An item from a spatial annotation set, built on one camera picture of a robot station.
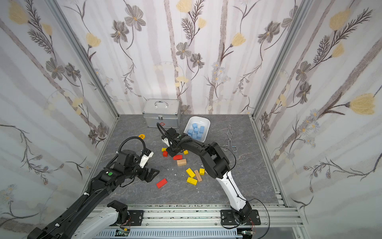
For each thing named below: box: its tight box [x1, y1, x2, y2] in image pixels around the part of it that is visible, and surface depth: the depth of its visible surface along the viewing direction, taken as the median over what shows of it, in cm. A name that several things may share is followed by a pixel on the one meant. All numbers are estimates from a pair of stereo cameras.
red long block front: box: [156, 178, 168, 189], surface depth 88 cm
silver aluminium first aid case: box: [142, 98, 180, 129], surface depth 106 cm
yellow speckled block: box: [186, 176, 198, 186], surface depth 88 cm
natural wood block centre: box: [176, 158, 188, 167], surface depth 95 cm
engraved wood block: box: [193, 169, 203, 182], surface depth 90 cm
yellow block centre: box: [186, 167, 196, 178], surface depth 91 cm
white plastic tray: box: [183, 116, 211, 143], surface depth 113 cm
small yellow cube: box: [199, 168, 206, 176], surface depth 90 cm
